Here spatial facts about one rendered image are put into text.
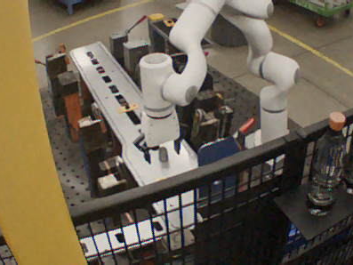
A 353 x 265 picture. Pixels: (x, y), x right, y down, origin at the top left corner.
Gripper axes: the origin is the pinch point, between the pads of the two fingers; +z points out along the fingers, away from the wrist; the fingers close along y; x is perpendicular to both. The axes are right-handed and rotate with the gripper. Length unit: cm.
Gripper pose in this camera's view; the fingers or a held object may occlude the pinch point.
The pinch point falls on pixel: (162, 154)
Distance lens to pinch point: 145.2
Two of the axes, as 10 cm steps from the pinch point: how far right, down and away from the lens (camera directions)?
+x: 4.2, 5.2, -7.4
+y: -9.0, 2.8, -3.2
